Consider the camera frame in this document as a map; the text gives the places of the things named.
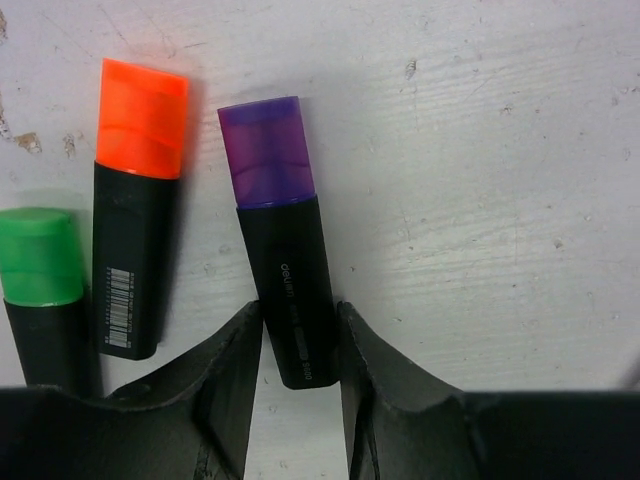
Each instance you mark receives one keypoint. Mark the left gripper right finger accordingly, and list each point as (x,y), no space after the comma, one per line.
(401,422)

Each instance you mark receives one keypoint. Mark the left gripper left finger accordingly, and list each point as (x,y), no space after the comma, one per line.
(189,419)

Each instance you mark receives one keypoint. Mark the purple cap black highlighter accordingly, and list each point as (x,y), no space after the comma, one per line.
(279,216)

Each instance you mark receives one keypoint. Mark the green cap black highlighter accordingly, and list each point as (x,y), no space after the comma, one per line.
(45,297)

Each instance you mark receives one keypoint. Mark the orange cap black highlighter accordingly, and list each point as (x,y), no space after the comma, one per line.
(142,126)

